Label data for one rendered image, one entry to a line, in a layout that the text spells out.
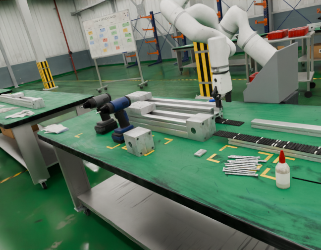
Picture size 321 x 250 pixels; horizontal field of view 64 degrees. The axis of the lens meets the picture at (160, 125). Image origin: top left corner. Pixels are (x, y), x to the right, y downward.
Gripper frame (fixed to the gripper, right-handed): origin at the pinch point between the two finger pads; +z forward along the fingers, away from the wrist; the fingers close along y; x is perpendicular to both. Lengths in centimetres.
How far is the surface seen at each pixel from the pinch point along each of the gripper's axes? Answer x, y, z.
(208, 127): -4.1, -18.9, 5.6
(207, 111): 7.7, -3.9, 4.3
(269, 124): -24.0, -1.9, 8.0
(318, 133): -42.8, -1.2, 9.3
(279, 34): 99, 288, -2
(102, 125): 58, -38, 6
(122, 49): 507, 293, -15
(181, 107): 24.9, -5.1, 2.9
